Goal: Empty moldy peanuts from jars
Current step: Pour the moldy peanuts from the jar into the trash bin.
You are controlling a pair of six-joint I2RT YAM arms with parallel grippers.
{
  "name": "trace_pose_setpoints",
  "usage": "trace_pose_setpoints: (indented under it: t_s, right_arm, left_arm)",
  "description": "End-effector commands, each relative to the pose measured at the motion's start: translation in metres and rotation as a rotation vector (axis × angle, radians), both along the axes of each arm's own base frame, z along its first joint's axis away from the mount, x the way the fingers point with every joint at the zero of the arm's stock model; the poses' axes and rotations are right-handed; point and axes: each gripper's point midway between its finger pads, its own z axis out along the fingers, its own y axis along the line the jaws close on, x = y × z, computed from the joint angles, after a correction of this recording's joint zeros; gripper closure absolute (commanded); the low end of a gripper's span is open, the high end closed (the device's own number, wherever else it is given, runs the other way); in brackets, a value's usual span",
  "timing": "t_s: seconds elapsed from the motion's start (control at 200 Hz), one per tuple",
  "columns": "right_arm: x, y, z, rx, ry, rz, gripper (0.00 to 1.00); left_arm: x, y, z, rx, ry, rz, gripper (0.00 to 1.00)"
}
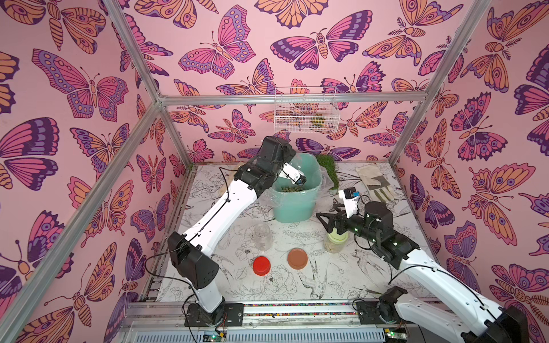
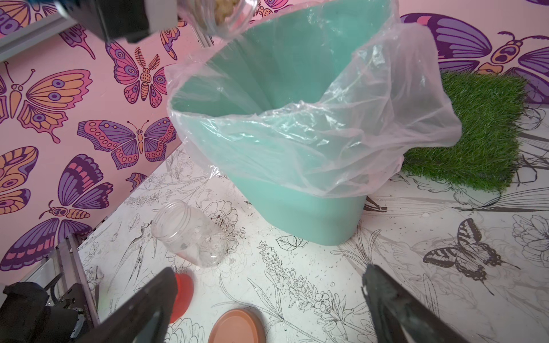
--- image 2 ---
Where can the red jar lid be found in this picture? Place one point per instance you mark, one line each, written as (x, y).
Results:
(184, 296)

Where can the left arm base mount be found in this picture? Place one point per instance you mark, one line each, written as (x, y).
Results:
(26, 317)

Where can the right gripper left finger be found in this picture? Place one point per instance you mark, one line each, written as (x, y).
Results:
(145, 317)

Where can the teal plastic trash bin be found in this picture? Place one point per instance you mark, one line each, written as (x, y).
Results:
(284, 110)

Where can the brown jar lid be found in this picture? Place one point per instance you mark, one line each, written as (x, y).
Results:
(238, 326)

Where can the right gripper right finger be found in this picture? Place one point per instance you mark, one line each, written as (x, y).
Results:
(397, 315)

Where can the brown-lid peanut jar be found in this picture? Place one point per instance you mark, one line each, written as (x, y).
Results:
(224, 19)

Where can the clear plastic bin liner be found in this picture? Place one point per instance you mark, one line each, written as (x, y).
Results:
(417, 111)

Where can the green artificial grass mat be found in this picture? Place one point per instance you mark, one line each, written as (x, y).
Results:
(486, 156)

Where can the clear jar of peanuts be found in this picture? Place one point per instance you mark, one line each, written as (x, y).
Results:
(188, 233)

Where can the aluminium front rail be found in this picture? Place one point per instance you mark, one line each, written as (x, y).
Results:
(61, 275)

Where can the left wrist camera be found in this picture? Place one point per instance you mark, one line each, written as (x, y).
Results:
(132, 20)

